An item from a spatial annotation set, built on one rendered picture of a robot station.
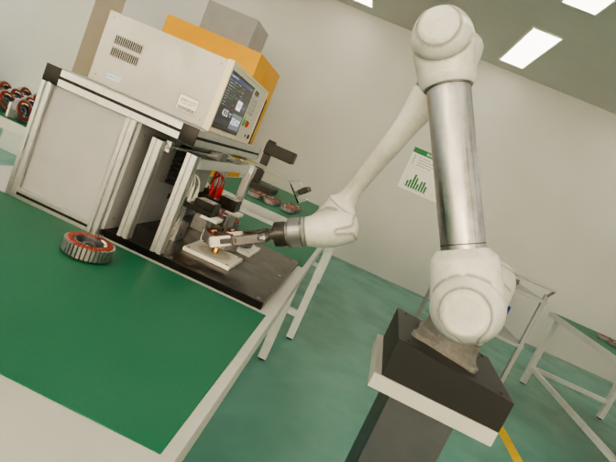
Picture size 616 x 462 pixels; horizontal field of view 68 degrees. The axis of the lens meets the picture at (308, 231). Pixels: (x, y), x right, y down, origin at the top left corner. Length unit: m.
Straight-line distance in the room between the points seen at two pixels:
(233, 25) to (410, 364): 4.78
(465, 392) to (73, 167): 1.15
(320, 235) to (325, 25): 5.88
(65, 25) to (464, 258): 4.87
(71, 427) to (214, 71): 0.98
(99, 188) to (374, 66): 5.82
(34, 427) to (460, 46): 1.01
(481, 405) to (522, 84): 6.15
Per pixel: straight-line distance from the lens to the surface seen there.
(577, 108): 7.29
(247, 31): 5.48
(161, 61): 1.43
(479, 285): 1.00
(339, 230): 1.31
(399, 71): 6.86
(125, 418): 0.70
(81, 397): 0.72
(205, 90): 1.36
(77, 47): 5.32
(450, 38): 1.09
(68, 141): 1.38
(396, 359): 1.18
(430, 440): 1.34
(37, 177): 1.44
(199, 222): 1.66
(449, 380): 1.20
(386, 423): 1.32
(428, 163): 6.72
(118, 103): 1.31
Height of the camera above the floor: 1.16
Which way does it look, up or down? 8 degrees down
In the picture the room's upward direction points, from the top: 24 degrees clockwise
